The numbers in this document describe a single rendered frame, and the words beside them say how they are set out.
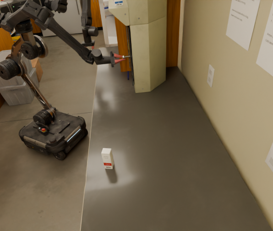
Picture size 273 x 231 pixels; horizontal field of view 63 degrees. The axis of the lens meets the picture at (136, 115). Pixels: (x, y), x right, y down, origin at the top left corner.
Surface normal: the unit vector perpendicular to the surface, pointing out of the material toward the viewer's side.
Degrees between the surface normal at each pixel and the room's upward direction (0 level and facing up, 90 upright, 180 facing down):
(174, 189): 0
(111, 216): 0
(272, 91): 90
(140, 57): 90
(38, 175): 0
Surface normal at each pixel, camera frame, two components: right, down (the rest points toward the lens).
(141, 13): 0.10, 0.60
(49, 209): -0.07, -0.80
